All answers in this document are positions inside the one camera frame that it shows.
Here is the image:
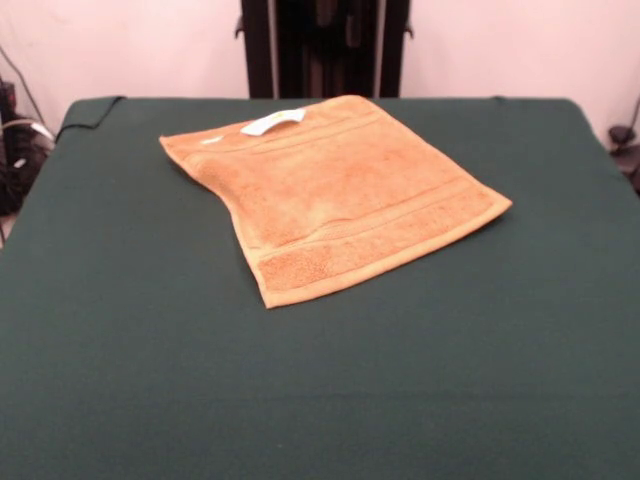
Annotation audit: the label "white cable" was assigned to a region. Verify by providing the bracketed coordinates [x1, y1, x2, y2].
[0, 115, 55, 146]

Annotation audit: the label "black cable bundle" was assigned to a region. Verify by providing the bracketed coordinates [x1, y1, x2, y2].
[0, 127, 51, 217]

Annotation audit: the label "tan terry towel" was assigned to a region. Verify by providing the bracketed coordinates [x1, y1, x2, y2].
[158, 94, 514, 310]

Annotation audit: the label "black cables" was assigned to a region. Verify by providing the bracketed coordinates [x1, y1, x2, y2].
[612, 142, 640, 197]

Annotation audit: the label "black plug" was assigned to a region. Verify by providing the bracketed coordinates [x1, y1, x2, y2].
[608, 124, 635, 147]

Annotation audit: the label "dark green table cloth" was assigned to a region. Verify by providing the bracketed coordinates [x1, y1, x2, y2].
[0, 95, 640, 480]

